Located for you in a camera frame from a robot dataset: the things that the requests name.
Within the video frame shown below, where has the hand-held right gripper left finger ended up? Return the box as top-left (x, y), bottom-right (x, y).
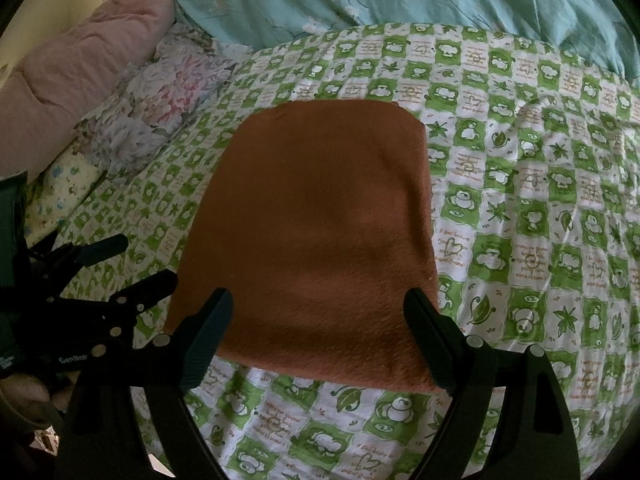
top-left (54, 287), bottom-right (234, 480)

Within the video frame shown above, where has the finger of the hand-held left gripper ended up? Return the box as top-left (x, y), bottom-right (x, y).
top-left (47, 269), bottom-right (179, 357)
top-left (25, 233), bottom-right (130, 287)

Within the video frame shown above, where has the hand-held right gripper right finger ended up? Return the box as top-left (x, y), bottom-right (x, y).
top-left (402, 287), bottom-right (582, 480)

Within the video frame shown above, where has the orange printed sweater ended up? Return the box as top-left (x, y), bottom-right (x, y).
top-left (163, 100), bottom-right (442, 394)

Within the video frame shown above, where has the person's left hand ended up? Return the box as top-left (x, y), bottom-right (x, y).
top-left (0, 370), bottom-right (67, 432)

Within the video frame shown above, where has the pale small-print cloth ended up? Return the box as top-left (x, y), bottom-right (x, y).
top-left (22, 152), bottom-right (104, 242)

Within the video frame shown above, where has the green checked bedsheet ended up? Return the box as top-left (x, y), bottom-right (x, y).
top-left (25, 22), bottom-right (640, 480)

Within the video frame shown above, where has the pink flowered pillow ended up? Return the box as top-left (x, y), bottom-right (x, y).
top-left (75, 22), bottom-right (239, 184)

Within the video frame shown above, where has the pink quilt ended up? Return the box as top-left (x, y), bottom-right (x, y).
top-left (0, 0), bottom-right (179, 182)

